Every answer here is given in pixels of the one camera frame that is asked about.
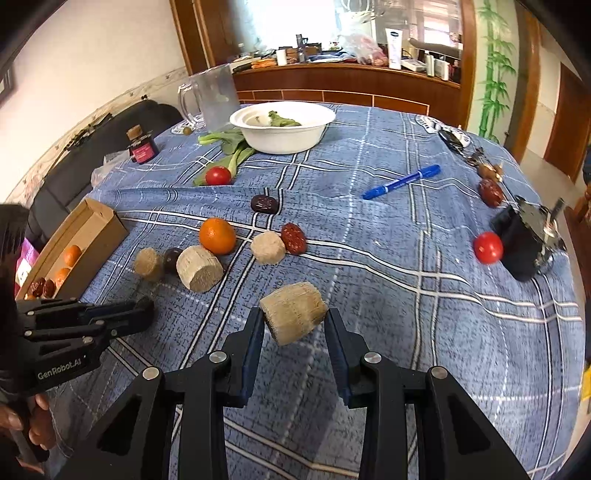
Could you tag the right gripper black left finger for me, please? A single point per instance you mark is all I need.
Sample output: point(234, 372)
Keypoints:
point(133, 439)

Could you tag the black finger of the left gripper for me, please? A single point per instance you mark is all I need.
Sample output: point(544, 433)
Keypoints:
point(73, 311)
point(98, 330)

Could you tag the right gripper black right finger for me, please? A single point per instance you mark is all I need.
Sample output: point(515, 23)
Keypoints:
point(455, 439)

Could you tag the orange tangerine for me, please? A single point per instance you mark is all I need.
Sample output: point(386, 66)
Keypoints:
point(60, 276)
point(217, 235)
point(71, 254)

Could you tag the wrinkled red date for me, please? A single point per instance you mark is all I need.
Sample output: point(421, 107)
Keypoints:
point(36, 288)

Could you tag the orange tangerine front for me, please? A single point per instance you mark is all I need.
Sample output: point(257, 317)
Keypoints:
point(71, 254)

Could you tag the white round chunk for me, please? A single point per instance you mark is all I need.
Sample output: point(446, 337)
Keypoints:
point(148, 265)

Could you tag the large white block chunk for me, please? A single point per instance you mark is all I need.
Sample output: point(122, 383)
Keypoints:
point(198, 269)

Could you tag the small white chunk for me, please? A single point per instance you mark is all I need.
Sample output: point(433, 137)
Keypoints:
point(293, 311)
point(268, 248)

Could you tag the person's left hand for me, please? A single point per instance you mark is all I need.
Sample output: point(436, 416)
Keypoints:
point(38, 425)

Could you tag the red date in tray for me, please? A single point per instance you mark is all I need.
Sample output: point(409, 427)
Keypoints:
point(49, 289)

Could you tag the brown cardboard tray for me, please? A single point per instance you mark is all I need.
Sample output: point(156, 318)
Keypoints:
point(97, 230)

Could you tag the dark plum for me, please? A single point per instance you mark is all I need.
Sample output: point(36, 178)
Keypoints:
point(170, 258)

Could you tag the black sofa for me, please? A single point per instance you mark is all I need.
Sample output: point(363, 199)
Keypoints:
point(67, 183)

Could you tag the clear plastic bag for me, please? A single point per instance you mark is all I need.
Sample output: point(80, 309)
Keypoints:
point(110, 162)

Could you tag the pink labelled dark jar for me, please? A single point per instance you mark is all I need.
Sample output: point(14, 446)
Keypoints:
point(142, 147)

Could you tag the red date beside chunk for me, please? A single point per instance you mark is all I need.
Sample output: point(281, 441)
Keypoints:
point(293, 239)

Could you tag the red cherry tomato near greens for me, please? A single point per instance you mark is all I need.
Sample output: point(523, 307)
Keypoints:
point(218, 176)

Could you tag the blue plaid tablecloth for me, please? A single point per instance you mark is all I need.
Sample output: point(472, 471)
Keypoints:
point(400, 268)

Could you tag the red cherry tomato near cup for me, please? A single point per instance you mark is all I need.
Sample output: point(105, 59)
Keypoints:
point(488, 248)

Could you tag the dark red date far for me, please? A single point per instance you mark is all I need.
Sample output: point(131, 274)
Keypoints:
point(264, 204)

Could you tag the green leafy vegetable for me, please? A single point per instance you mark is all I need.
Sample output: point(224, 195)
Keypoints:
point(234, 148)

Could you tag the red date near table edge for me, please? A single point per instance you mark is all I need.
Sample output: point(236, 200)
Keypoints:
point(491, 193)

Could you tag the white plastic bowl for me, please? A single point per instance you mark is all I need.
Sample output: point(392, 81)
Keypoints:
point(281, 128)

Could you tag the blue marker pen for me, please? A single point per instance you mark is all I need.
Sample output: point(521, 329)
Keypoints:
point(424, 173)

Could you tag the wooden door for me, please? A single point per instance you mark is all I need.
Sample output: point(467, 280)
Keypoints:
point(566, 149)

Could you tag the wooden sideboard cabinet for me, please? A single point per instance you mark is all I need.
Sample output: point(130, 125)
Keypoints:
point(355, 84)

